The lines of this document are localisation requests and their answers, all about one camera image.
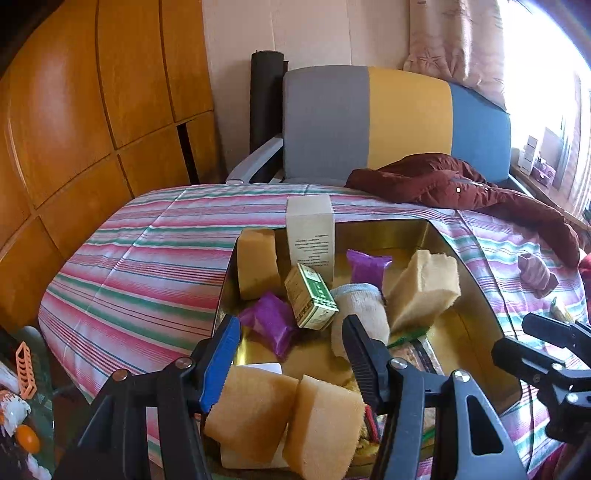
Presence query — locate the pink rolled sock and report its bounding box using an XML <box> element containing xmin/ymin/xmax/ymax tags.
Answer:
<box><xmin>517</xmin><ymin>253</ymin><xmax>559</xmax><ymax>298</ymax></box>

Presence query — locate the orange plastic rack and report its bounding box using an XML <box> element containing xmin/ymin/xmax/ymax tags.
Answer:
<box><xmin>15</xmin><ymin>342</ymin><xmax>37</xmax><ymax>400</ymax></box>

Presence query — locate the white tall carton box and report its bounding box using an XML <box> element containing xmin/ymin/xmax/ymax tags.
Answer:
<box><xmin>286</xmin><ymin>194</ymin><xmax>335</xmax><ymax>286</ymax></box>

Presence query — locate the maroon puffer jacket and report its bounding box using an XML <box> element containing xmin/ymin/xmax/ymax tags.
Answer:
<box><xmin>346</xmin><ymin>153</ymin><xmax>580</xmax><ymax>268</ymax></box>

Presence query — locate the pink floral curtain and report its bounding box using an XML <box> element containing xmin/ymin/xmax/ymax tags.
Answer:
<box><xmin>404</xmin><ymin>0</ymin><xmax>506</xmax><ymax>109</ymax></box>

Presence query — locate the green-edged cracker packet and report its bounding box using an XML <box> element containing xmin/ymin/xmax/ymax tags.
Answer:
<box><xmin>388</xmin><ymin>327</ymin><xmax>444</xmax><ymax>375</ymax></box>

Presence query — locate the crimson cloth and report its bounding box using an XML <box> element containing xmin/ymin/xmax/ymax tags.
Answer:
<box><xmin>578</xmin><ymin>253</ymin><xmax>591</xmax><ymax>298</ymax></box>

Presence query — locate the white sock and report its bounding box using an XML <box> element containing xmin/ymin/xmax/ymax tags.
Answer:
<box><xmin>331</xmin><ymin>283</ymin><xmax>391</xmax><ymax>360</ymax></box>

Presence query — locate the green tea box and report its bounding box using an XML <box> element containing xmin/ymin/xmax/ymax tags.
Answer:
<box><xmin>284</xmin><ymin>263</ymin><xmax>339</xmax><ymax>331</ymax></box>

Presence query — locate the gold metal tin box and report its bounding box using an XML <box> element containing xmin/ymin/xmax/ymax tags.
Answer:
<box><xmin>211</xmin><ymin>218</ymin><xmax>523</xmax><ymax>478</ymax></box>

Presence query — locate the white box on table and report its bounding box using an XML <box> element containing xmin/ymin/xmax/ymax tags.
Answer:
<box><xmin>517</xmin><ymin>136</ymin><xmax>538</xmax><ymax>176</ymax></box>

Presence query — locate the purple snack packet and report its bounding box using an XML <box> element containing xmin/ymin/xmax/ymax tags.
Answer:
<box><xmin>346</xmin><ymin>249</ymin><xmax>393</xmax><ymax>290</ymax></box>
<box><xmin>238</xmin><ymin>292</ymin><xmax>297</xmax><ymax>360</ymax></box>

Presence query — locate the small tan sponge piece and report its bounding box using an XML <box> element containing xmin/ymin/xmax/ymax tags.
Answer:
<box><xmin>283</xmin><ymin>376</ymin><xmax>365</xmax><ymax>479</ymax></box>

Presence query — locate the striped bed sheet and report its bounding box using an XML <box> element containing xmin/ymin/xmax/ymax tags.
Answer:
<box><xmin>38</xmin><ymin>184</ymin><xmax>588</xmax><ymax>399</ymax></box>

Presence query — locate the yellow sponge block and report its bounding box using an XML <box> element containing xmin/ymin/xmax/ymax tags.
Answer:
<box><xmin>236</xmin><ymin>228</ymin><xmax>283</xmax><ymax>301</ymax></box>
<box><xmin>386</xmin><ymin>250</ymin><xmax>462</xmax><ymax>333</ymax></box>
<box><xmin>203</xmin><ymin>364</ymin><xmax>301</xmax><ymax>464</ymax></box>

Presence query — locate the purple box on table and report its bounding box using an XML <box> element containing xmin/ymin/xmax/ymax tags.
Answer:
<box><xmin>530</xmin><ymin>158</ymin><xmax>556</xmax><ymax>187</ymax></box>

